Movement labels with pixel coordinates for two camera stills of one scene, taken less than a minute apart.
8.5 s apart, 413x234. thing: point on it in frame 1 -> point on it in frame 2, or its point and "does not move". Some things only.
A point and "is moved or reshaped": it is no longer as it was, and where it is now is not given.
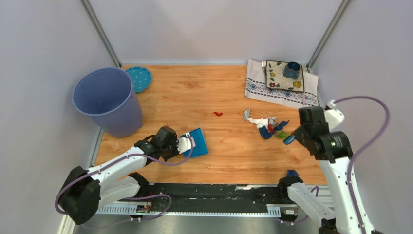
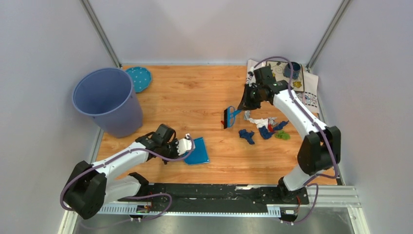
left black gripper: x=174 y=142 does not move
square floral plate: x=275 y=78 does not move
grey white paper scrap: x=259 y=122 does not move
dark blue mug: x=291 y=70 does not move
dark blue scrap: x=264 y=133 does not move
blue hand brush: x=289 y=140 -> x=229 y=114
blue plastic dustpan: x=200 y=148 is moved or reshaped
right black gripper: x=297 y=134 -> x=246 y=104
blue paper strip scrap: x=280 y=126 does not move
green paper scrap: x=281 y=134 does not move
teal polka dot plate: x=141 y=77 does not move
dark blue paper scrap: x=292 y=172 is moved or reshaped
